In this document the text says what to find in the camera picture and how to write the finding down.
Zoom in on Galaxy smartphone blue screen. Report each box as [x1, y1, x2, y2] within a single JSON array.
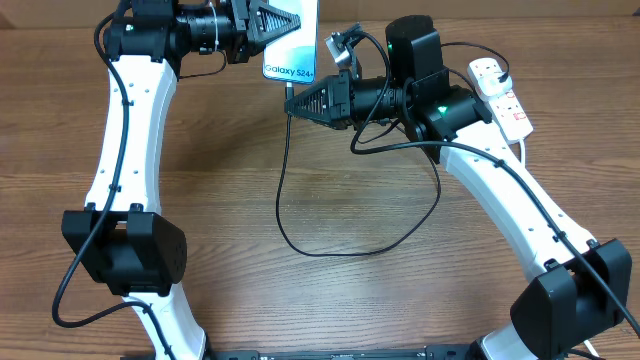
[[263, 0, 319, 85]]

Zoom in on black USB charging cable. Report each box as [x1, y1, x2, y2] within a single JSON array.
[[275, 41, 511, 258]]

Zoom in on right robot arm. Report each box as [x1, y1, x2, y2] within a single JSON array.
[[284, 15, 633, 359]]

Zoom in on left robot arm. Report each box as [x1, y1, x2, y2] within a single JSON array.
[[61, 0, 301, 359]]

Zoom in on white charger plug adapter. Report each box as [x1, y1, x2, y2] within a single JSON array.
[[475, 73, 513, 102]]

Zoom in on white power strip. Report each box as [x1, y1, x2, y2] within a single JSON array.
[[467, 58, 533, 144]]

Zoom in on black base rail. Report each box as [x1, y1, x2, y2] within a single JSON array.
[[202, 344, 485, 360]]

